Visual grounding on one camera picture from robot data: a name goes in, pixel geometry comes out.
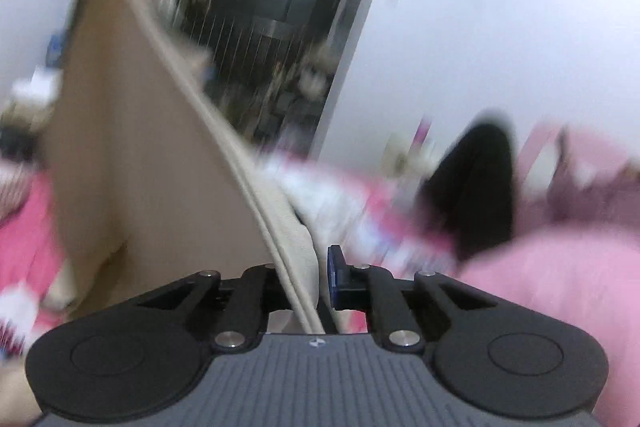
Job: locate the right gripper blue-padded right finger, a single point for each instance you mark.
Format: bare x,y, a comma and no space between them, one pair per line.
375,292

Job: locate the pink floral bed sheet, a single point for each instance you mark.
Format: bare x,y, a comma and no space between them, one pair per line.
37,284

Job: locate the pink quilted pillow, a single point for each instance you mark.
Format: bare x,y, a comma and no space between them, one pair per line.
576,254

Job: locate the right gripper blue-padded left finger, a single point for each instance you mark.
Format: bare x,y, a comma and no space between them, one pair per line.
218,315

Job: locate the black garment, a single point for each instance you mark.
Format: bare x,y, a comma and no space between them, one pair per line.
471,196

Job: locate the beige jacket with black trim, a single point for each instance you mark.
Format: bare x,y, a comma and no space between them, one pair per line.
150,181

